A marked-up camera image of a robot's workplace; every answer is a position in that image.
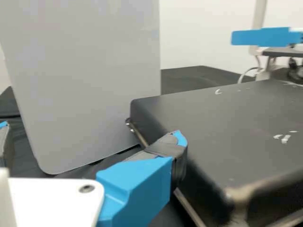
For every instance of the black tray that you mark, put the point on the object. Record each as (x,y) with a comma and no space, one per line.
(227,139)

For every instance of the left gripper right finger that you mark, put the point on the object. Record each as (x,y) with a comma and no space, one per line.
(135,182)

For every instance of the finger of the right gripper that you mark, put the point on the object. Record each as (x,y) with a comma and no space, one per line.
(262,36)

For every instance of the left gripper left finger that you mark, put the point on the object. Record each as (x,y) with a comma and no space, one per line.
(3,139)

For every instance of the cream microscope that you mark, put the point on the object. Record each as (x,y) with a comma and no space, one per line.
(260,14)

